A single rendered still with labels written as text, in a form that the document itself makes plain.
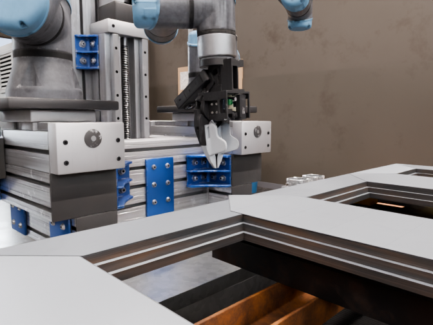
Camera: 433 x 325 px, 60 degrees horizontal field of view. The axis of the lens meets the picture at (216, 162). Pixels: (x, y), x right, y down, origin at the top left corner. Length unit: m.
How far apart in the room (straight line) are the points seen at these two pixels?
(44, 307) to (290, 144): 4.99
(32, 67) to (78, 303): 0.59
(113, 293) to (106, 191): 0.45
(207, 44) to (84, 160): 0.31
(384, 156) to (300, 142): 1.11
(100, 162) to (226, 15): 0.36
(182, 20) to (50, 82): 0.29
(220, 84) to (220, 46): 0.07
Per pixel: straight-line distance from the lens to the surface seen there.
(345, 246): 0.51
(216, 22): 0.73
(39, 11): 0.72
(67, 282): 0.39
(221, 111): 0.71
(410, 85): 4.63
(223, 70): 0.72
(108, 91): 1.04
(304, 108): 5.13
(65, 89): 0.84
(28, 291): 0.38
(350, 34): 4.97
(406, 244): 0.51
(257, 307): 0.64
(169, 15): 0.73
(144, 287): 0.77
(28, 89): 0.83
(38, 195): 0.79
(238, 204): 0.66
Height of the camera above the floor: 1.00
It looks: 7 degrees down
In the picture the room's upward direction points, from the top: straight up
